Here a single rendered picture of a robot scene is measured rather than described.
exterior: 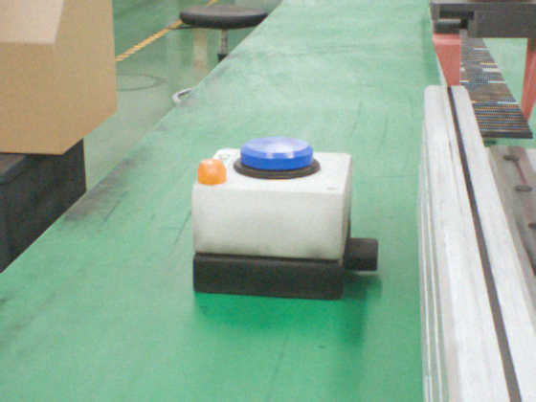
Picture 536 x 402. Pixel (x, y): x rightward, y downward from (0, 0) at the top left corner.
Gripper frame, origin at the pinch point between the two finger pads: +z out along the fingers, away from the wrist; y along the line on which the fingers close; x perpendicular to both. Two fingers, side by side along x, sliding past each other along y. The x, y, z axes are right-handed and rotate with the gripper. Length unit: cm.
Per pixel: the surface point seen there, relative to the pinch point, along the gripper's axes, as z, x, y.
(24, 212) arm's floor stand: 7.8, -6.8, -37.2
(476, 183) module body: -5.2, -37.3, -3.6
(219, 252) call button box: 0.8, -31.4, -16.0
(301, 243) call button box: 0.1, -31.5, -11.7
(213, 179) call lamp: -3.1, -31.2, -16.3
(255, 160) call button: -3.6, -29.3, -14.4
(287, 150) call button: -4.1, -28.8, -12.8
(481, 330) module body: -5, -52, -4
